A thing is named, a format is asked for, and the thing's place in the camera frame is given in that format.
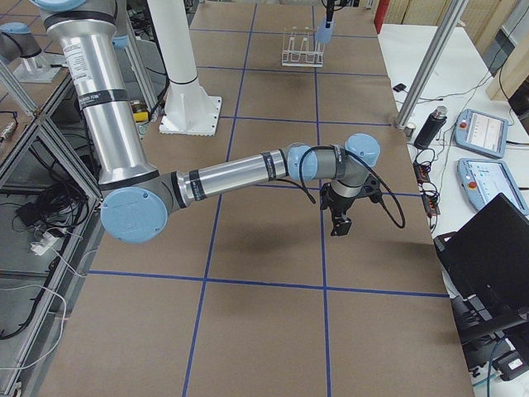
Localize aluminium frame post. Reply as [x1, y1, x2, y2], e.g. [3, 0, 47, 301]
[394, 0, 469, 130]

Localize black cable hub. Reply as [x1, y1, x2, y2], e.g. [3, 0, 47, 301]
[413, 163, 431, 184]
[422, 193, 440, 218]

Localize teach pendant tablet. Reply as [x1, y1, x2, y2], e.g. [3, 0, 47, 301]
[454, 108, 508, 159]
[457, 158, 528, 216]

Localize teach pendant tablet near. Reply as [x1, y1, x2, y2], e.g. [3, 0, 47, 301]
[457, 158, 528, 216]

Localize light blue plastic cup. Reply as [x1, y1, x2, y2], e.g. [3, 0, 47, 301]
[315, 18, 335, 45]

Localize black cable hub left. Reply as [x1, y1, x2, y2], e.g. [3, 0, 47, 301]
[413, 163, 431, 184]

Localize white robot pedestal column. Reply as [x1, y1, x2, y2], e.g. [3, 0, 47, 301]
[148, 0, 222, 136]

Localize white wire cup holder rack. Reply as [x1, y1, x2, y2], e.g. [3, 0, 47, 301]
[281, 26, 325, 68]

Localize black cable hub right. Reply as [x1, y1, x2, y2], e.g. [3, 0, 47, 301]
[422, 193, 440, 218]

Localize small black phone device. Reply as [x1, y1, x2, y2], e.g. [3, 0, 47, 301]
[393, 84, 407, 92]

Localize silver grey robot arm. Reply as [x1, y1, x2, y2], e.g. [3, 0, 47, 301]
[1, 6, 335, 83]
[37, 1, 381, 243]

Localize teach pendant tablet far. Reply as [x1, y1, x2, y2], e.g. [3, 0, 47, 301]
[454, 108, 508, 159]

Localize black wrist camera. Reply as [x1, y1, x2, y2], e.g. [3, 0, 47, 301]
[358, 174, 383, 203]

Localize black laptop on stand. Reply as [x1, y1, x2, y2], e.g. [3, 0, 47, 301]
[434, 194, 528, 349]

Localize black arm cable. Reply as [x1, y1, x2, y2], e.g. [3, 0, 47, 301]
[298, 144, 407, 229]

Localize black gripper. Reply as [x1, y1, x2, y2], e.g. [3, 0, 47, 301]
[324, 0, 336, 21]
[320, 181, 368, 237]

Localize black water bottle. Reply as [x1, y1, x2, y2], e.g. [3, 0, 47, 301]
[413, 106, 447, 150]

